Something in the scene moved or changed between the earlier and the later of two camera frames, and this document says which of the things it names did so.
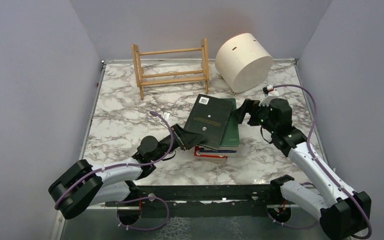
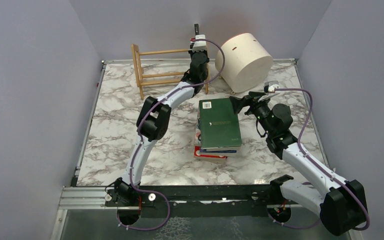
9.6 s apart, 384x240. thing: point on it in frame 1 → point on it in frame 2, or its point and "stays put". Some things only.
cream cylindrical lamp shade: [243, 62] stays put
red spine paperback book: [196, 154] stays put
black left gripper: [181, 138] → [198, 46]
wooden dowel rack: [139, 76] stays put
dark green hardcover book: [209, 116] → [196, 28]
